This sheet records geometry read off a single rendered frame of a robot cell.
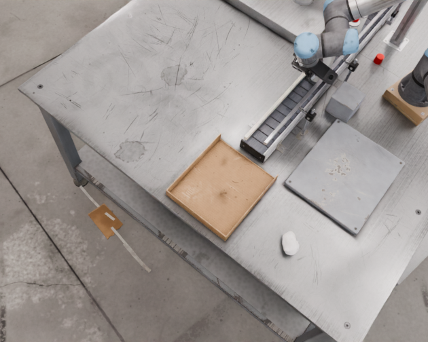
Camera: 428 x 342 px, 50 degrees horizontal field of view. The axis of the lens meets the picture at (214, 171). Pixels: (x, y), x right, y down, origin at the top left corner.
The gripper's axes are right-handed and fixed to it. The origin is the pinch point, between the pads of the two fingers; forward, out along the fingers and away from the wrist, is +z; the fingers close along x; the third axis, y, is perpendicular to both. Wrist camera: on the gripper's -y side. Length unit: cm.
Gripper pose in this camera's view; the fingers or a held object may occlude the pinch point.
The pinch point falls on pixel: (315, 75)
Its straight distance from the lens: 180.2
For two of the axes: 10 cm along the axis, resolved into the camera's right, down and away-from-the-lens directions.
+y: -7.8, -5.8, 2.3
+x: -5.7, 8.1, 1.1
